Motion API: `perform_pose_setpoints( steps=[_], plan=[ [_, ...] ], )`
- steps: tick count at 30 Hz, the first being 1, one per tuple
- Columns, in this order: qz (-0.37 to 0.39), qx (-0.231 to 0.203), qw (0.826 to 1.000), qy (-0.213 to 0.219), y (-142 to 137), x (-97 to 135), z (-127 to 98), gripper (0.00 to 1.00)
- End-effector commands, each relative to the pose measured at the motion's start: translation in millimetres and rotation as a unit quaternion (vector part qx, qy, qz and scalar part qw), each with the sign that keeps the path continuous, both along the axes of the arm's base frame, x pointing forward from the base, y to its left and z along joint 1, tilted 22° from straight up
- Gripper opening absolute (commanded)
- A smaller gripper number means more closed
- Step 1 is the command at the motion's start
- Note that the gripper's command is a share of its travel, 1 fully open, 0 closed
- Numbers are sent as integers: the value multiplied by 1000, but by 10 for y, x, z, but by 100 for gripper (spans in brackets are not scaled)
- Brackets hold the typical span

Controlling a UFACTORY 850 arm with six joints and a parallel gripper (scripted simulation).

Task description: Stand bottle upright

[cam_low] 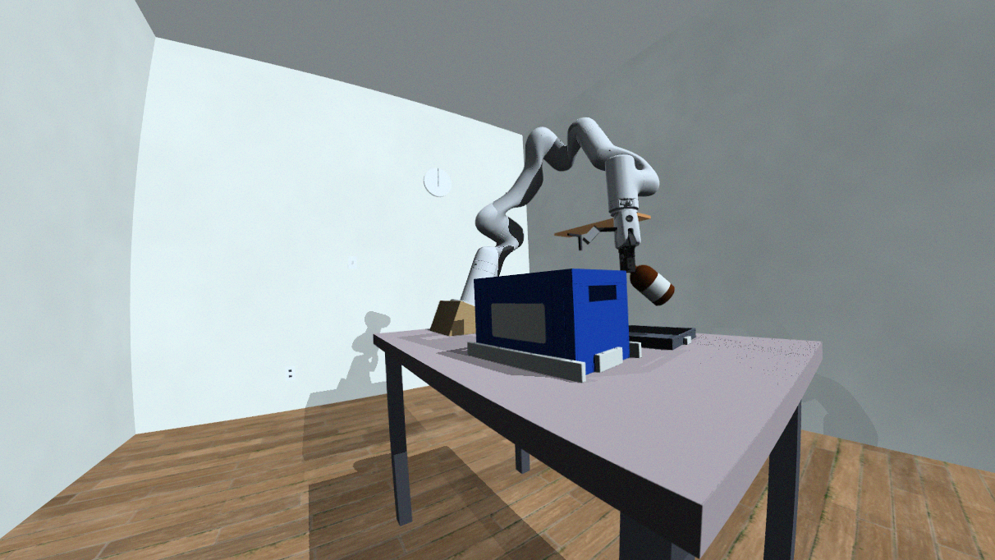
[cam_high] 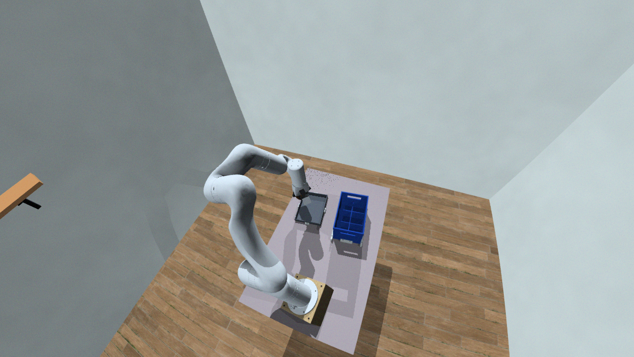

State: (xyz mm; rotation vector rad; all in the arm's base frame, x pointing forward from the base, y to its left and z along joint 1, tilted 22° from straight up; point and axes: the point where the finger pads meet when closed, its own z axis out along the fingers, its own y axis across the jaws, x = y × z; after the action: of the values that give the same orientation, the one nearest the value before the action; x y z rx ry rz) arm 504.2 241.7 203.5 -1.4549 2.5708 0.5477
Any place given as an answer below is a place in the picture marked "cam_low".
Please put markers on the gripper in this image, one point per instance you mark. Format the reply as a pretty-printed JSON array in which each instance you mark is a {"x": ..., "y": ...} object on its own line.
[{"x": 624, "y": 237}]

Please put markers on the brown bottle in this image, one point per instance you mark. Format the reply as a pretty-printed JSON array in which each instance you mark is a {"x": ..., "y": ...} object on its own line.
[{"x": 651, "y": 284}]

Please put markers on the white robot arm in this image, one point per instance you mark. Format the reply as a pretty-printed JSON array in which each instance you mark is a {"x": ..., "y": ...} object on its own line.
[{"x": 627, "y": 175}]

